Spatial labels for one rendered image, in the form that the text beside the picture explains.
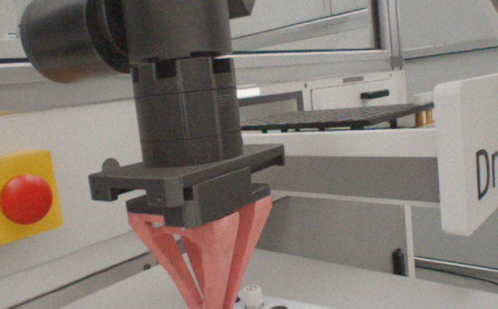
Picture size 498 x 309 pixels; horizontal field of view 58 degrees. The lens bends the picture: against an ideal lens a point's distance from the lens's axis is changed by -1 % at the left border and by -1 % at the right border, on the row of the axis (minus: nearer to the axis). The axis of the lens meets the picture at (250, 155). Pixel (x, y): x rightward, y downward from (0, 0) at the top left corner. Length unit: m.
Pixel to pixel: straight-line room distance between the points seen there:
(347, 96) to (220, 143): 0.61
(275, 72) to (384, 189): 0.36
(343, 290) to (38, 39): 0.30
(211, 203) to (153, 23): 0.09
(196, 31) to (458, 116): 0.19
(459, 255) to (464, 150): 2.01
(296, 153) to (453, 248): 1.95
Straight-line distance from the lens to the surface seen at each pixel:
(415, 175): 0.38
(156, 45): 0.24
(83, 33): 0.27
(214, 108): 0.23
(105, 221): 0.51
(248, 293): 0.31
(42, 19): 0.30
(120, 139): 0.52
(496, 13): 1.30
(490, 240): 2.28
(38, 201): 0.40
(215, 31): 0.24
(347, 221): 0.91
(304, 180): 0.43
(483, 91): 0.39
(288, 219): 0.75
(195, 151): 0.23
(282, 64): 0.72
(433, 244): 2.37
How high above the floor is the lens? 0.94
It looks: 8 degrees down
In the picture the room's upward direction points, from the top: 7 degrees counter-clockwise
